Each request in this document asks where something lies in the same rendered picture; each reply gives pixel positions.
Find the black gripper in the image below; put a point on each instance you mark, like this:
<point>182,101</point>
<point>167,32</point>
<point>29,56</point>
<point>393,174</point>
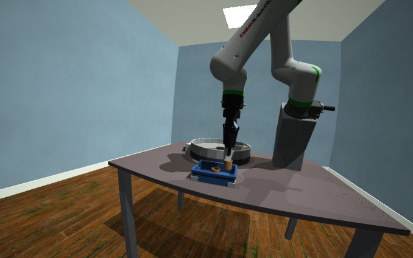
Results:
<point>230,131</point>

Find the blue open crate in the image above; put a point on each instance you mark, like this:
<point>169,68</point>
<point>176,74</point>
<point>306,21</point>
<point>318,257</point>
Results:
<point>202,172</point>

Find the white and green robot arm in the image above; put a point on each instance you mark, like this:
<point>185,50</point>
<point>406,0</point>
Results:
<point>269,16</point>

